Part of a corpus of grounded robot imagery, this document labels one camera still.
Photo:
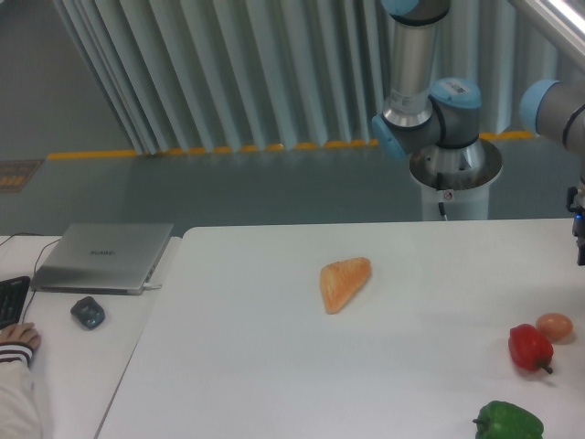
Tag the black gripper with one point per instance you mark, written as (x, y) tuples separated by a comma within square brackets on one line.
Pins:
[(573, 206)]

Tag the green bell pepper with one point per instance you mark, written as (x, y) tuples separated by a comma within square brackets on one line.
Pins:
[(506, 420)]

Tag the white folding curtain screen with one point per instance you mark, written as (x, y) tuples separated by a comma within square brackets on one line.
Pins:
[(210, 74)]

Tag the orange triangular bread slice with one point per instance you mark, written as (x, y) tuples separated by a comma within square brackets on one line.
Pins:
[(341, 281)]

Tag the red bell pepper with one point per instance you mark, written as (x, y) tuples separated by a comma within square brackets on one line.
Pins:
[(530, 349)]

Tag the person's hand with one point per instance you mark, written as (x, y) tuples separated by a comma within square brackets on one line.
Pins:
[(21, 334)]

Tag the black computer mouse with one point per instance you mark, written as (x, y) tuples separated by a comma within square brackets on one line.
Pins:
[(88, 312)]

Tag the black keyboard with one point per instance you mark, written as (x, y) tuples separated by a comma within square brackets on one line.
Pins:
[(13, 294)]

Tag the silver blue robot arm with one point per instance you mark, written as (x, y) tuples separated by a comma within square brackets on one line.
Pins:
[(437, 125)]

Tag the silver closed laptop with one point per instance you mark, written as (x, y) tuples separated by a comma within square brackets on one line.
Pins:
[(103, 258)]

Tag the white sleeved forearm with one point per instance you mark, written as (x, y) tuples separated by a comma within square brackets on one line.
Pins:
[(19, 413)]

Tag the brown egg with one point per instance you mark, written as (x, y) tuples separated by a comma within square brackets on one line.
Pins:
[(555, 327)]

